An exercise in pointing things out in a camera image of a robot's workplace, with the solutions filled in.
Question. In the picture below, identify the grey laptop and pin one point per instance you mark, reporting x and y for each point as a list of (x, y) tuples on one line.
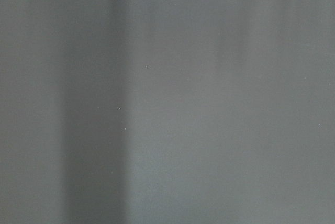
[(167, 111)]

